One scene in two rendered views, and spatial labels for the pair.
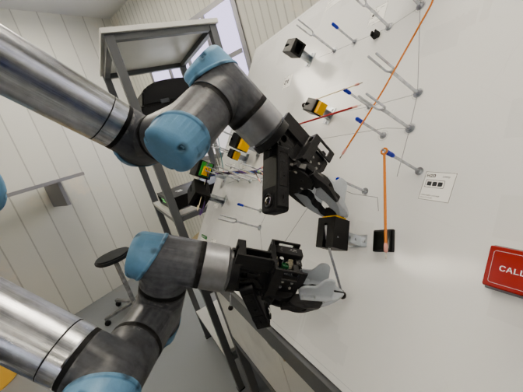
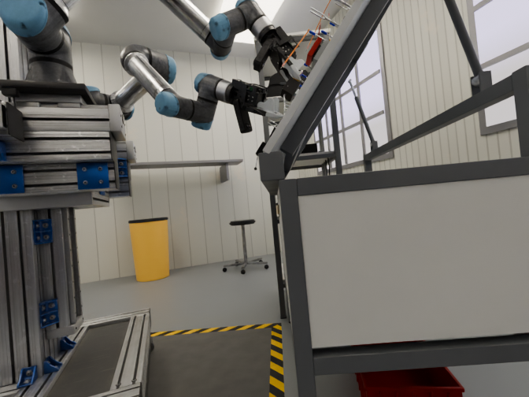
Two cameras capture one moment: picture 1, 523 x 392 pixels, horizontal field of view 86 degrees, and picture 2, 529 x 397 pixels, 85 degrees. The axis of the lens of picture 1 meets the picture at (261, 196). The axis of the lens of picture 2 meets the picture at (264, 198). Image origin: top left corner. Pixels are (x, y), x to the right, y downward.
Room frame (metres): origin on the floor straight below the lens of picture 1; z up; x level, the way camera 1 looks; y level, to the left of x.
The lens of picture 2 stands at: (-0.40, -0.47, 0.75)
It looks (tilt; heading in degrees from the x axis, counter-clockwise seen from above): 1 degrees up; 29
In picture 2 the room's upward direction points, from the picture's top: 5 degrees counter-clockwise
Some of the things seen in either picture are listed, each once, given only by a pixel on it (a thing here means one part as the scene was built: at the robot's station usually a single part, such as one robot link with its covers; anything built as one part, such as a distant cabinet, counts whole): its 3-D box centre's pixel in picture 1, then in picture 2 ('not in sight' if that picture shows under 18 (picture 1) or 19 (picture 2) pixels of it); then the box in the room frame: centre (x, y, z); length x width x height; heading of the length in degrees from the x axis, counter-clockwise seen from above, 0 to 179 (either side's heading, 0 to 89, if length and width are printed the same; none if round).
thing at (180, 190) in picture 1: (193, 190); (291, 154); (1.54, 0.36, 1.09); 0.35 x 0.33 x 0.07; 27
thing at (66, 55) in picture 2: not in sight; (49, 43); (0.08, 0.55, 1.33); 0.13 x 0.12 x 0.14; 47
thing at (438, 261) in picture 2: not in sight; (353, 231); (0.84, -0.19, 0.60); 1.17 x 0.58 x 0.40; 27
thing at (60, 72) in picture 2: not in sight; (53, 80); (0.08, 0.55, 1.21); 0.15 x 0.15 x 0.10
